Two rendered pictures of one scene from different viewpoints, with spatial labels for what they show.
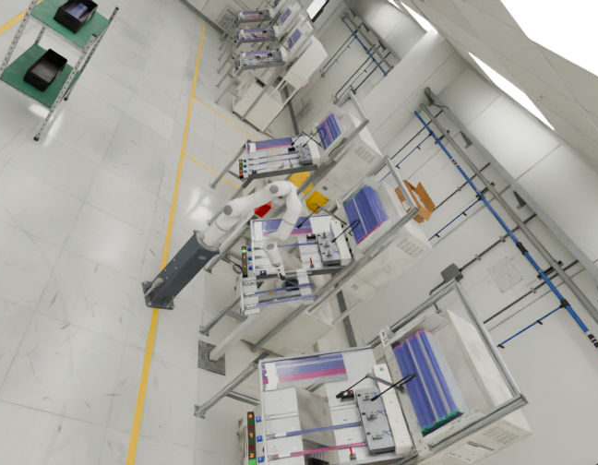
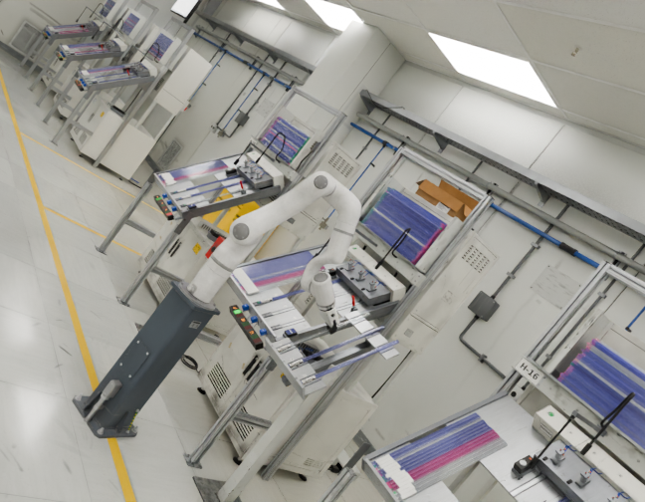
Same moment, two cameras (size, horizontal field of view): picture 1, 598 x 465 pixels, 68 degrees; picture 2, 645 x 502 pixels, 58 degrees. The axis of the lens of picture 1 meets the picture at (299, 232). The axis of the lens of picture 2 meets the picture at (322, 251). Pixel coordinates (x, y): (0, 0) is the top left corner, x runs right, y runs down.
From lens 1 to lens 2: 1.23 m
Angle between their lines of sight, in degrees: 21
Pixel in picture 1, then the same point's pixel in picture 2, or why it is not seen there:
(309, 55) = (187, 67)
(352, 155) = (324, 167)
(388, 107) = (319, 120)
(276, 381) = (409, 480)
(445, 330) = (607, 338)
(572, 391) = not seen: outside the picture
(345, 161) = not seen: hidden behind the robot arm
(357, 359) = (500, 414)
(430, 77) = (365, 77)
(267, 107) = (132, 143)
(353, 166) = not seen: hidden behind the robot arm
